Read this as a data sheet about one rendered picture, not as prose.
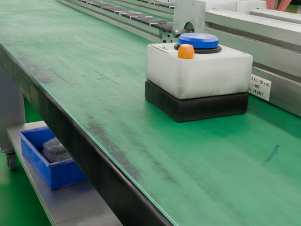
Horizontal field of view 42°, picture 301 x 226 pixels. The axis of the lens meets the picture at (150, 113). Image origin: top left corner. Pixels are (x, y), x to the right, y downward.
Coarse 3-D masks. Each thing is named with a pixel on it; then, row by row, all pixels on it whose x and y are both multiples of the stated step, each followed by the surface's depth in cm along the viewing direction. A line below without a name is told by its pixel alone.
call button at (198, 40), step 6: (180, 36) 39; (186, 36) 38; (192, 36) 38; (198, 36) 38; (204, 36) 38; (210, 36) 39; (180, 42) 39; (186, 42) 38; (192, 42) 37; (198, 42) 37; (204, 42) 37; (210, 42) 38; (216, 42) 38
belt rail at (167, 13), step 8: (112, 0) 150; (120, 0) 144; (128, 0) 135; (136, 0) 129; (136, 8) 130; (144, 8) 124; (152, 8) 120; (160, 8) 113; (168, 8) 109; (160, 16) 114; (168, 16) 109
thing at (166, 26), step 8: (80, 0) 118; (88, 0) 116; (96, 0) 117; (104, 8) 98; (112, 8) 98; (120, 8) 99; (128, 16) 84; (136, 16) 84; (144, 16) 85; (152, 16) 85; (152, 24) 73; (160, 24) 74; (168, 24) 74
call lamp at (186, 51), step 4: (184, 44) 35; (188, 44) 35; (180, 48) 35; (184, 48) 35; (188, 48) 35; (192, 48) 35; (180, 52) 35; (184, 52) 35; (188, 52) 35; (192, 52) 35; (180, 56) 35; (184, 56) 35; (188, 56) 35; (192, 56) 35
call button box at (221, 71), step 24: (168, 48) 39; (216, 48) 38; (168, 72) 37; (192, 72) 35; (216, 72) 37; (240, 72) 38; (168, 96) 38; (192, 96) 36; (216, 96) 38; (240, 96) 39
